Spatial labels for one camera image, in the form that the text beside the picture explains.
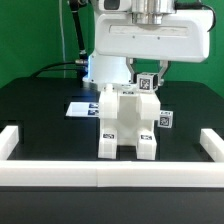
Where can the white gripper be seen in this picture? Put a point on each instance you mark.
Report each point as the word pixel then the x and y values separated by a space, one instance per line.
pixel 182 36

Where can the white chair back piece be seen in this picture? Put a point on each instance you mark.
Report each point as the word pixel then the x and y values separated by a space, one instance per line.
pixel 127 100

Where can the white chair seat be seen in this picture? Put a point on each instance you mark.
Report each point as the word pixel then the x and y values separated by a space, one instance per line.
pixel 127 128

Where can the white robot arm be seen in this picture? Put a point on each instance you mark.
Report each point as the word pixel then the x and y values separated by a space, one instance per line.
pixel 103 69

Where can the white sheet with tags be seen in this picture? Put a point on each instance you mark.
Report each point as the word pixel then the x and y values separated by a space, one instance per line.
pixel 83 109

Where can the white U-shaped fence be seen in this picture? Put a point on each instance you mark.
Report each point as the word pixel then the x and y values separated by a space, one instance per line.
pixel 103 174

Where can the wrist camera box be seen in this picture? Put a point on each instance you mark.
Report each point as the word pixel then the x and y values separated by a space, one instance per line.
pixel 114 5

